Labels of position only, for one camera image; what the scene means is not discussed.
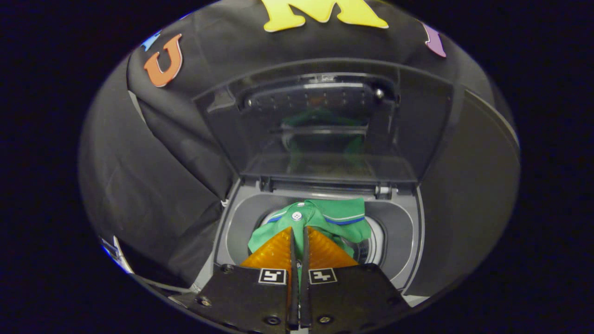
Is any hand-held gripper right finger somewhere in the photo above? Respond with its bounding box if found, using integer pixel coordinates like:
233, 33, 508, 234
299, 226, 411, 331

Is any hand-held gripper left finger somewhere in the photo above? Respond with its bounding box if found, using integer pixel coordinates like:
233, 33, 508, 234
188, 226, 300, 331

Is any green polo shirt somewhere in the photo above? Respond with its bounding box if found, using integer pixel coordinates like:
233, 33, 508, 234
248, 198, 372, 279

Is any dark washing machine lid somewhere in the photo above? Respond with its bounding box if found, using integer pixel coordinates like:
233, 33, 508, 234
193, 58, 454, 187

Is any white and blue object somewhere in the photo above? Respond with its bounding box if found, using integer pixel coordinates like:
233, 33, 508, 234
101, 236, 135, 275

